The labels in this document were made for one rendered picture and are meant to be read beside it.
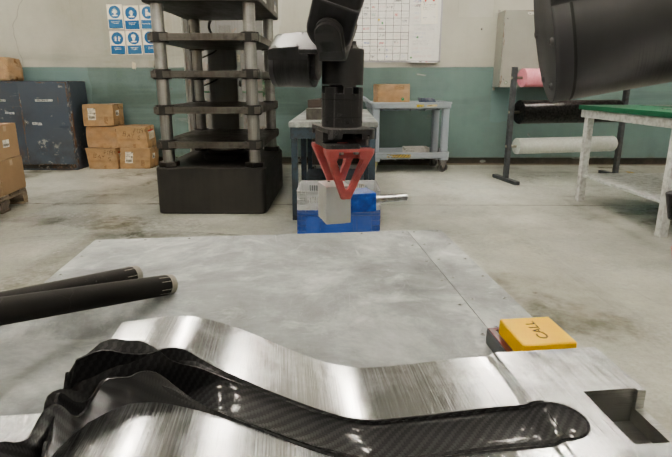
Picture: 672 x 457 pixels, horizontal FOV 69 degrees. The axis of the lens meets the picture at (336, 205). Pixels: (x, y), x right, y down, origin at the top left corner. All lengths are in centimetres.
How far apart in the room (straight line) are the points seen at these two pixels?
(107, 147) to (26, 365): 646
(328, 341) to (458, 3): 649
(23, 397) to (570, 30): 56
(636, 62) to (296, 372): 28
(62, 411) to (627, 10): 29
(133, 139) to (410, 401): 665
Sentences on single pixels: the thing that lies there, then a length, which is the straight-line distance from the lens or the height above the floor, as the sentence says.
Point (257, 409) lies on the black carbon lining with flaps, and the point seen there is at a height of 91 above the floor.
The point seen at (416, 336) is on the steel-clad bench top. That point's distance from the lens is 63.
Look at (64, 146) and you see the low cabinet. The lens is 719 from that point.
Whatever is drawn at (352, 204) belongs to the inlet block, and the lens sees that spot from 70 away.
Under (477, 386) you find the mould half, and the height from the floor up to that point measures 89.
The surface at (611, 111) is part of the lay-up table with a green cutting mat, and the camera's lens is 473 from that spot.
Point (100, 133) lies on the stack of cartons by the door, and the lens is 710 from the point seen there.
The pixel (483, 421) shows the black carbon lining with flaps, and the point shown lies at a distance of 37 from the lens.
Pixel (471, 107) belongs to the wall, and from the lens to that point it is 694.
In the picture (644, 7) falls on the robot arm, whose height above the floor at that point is 113.
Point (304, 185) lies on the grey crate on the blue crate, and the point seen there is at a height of 32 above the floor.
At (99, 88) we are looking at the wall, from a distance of 747.
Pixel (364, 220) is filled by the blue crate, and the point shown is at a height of 14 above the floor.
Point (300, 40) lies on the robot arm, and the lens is 69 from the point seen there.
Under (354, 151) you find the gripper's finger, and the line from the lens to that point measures 66.
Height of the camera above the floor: 110
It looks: 14 degrees down
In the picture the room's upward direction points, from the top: straight up
